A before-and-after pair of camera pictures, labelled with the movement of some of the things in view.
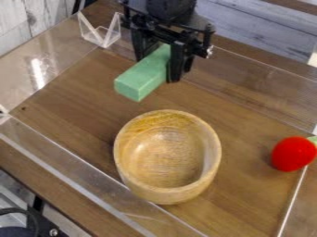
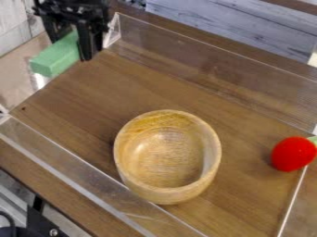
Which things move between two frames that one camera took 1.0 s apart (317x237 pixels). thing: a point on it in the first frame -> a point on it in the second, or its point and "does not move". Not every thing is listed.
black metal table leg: (39, 204) does not move
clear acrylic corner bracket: (101, 35) does not move
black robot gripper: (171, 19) -> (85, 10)
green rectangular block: (146, 75) -> (58, 56)
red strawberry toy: (292, 153) does not move
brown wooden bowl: (168, 154) does not move
